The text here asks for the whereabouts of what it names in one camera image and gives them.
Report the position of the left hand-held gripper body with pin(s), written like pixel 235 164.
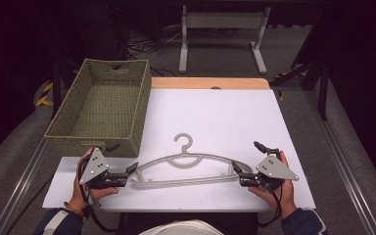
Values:
pixel 94 166

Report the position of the person's right hand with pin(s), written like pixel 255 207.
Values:
pixel 287 196

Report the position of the white board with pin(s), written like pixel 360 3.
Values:
pixel 215 117

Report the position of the yellow black striped tape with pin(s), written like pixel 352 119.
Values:
pixel 44 94

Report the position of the grey plastic clothes hanger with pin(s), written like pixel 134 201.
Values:
pixel 189 181

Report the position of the aluminium floor rail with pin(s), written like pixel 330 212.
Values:
pixel 346 163
pixel 23 189

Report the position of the green woven basket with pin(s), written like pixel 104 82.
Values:
pixel 104 107

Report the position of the person's left hand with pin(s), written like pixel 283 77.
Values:
pixel 78 196

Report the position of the person's white garment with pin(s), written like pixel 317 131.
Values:
pixel 182 227

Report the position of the black metal stand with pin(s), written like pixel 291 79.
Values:
pixel 56 88
pixel 321 84

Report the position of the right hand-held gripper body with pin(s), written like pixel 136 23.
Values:
pixel 274 169

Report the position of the white metal stand frame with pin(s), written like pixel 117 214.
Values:
pixel 223 20

